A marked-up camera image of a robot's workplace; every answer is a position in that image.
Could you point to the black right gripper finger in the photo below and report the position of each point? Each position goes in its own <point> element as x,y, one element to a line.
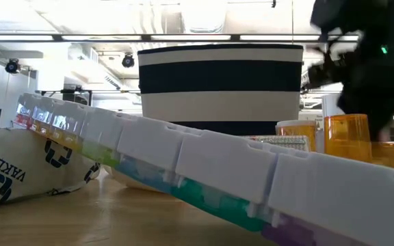
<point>375,112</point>

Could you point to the orange pill bottle white cap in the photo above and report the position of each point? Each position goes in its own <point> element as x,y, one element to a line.
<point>296,135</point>

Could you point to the white weekly pill organizer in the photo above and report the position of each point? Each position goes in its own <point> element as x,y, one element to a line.
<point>224,160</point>

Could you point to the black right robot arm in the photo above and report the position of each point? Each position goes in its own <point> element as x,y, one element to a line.
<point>354,13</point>

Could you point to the navy white striped fabric basket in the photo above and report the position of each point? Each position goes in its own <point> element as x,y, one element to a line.
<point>217,75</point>

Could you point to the white round column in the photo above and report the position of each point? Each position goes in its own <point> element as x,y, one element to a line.
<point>332,104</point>

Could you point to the ceiling light strip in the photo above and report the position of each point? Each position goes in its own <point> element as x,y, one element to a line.
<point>183,37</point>

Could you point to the black ceiling spotlight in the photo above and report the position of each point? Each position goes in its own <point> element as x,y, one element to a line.
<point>12,66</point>
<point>128,61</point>

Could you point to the black background rack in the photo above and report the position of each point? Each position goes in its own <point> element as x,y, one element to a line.
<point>77,97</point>

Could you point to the white printed bandage pack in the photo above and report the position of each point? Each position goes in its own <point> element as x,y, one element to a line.
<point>22,160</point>

